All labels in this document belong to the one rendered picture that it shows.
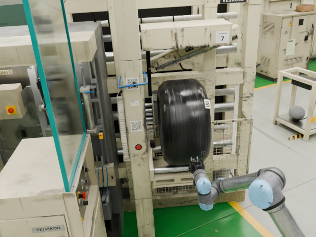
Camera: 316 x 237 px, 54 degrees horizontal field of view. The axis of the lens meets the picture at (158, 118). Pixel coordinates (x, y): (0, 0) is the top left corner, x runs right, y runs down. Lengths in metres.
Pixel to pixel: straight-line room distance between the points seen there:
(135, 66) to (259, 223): 1.92
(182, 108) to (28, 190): 0.94
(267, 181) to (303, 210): 1.91
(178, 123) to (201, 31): 0.66
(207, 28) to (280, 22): 4.21
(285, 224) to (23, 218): 1.17
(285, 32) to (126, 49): 4.84
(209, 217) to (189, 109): 1.49
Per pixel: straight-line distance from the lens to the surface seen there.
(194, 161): 1.85
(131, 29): 1.84
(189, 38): 2.15
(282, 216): 1.53
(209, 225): 3.05
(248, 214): 3.20
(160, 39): 2.12
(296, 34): 6.65
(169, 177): 2.14
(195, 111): 1.87
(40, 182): 1.58
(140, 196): 2.35
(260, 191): 1.46
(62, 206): 1.52
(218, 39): 2.19
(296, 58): 6.81
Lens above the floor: 2.14
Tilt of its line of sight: 26 degrees down
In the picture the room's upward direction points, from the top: 3 degrees counter-clockwise
